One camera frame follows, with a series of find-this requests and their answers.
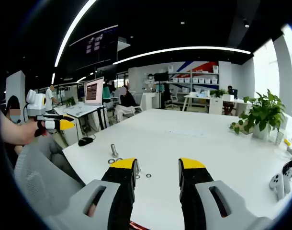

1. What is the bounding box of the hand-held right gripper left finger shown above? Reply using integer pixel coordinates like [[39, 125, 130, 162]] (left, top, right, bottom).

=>
[[45, 157, 138, 230]]

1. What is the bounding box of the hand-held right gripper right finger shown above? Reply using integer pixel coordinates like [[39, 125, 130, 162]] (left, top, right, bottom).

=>
[[178, 157, 273, 230]]

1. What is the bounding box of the person's left hand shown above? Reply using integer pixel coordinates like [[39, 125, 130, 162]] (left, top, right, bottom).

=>
[[21, 119, 46, 145]]

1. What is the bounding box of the black computer mouse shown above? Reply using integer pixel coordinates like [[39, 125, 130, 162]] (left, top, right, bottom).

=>
[[78, 137, 94, 147]]

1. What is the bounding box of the white computer monitor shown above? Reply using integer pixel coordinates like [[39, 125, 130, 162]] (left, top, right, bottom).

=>
[[83, 77, 105, 107]]

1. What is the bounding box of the clear plastic strip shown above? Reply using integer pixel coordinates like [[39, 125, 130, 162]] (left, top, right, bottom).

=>
[[163, 129, 208, 138]]

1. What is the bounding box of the grey mesh office chair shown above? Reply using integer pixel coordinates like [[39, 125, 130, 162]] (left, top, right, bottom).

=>
[[13, 143, 86, 216]]

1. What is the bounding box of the white ceiling light strip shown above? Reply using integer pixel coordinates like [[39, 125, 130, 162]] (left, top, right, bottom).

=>
[[112, 46, 252, 66], [54, 0, 98, 68]]

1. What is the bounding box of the dark hanging display screen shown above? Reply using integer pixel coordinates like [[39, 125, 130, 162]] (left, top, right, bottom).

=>
[[69, 24, 119, 70]]

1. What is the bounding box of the long white office desk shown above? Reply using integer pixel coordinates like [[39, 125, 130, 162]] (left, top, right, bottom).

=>
[[182, 92, 254, 115]]

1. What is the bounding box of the white office chair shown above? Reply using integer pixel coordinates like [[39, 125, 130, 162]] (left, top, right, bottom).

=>
[[164, 92, 180, 110]]

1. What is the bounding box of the green potted plant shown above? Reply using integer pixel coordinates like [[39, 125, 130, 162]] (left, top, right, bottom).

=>
[[229, 89, 287, 141]]

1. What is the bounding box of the white storage shelf with bins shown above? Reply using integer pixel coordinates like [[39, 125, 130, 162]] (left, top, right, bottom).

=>
[[168, 64, 220, 92]]

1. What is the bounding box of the black screen on stand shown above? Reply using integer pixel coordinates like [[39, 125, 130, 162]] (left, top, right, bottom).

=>
[[153, 72, 169, 82]]

